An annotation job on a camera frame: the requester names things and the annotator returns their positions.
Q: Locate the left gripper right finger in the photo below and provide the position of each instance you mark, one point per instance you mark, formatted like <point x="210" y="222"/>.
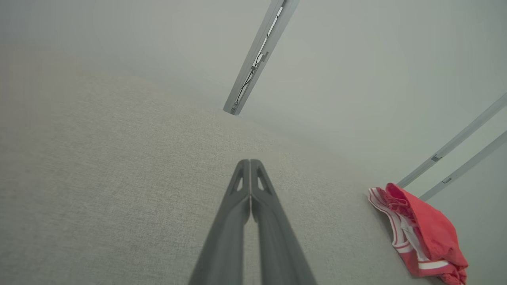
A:
<point x="281" y="245"/>

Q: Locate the grey metal wall rail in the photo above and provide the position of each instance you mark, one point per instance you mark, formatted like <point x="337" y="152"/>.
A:
<point x="455" y="140"/>
<point x="467" y="168"/>

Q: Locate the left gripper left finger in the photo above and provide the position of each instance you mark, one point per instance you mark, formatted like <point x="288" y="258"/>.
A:
<point x="225" y="237"/>

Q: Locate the red shorts white stripe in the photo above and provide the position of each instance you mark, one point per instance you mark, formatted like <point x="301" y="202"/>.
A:
<point x="433" y="266"/>

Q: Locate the red basketball jersey number 23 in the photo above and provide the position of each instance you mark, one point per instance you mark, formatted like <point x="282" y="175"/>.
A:
<point x="431" y="225"/>

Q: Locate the grey metal frame post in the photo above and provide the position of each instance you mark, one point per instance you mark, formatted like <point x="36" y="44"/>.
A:
<point x="273" y="39"/>

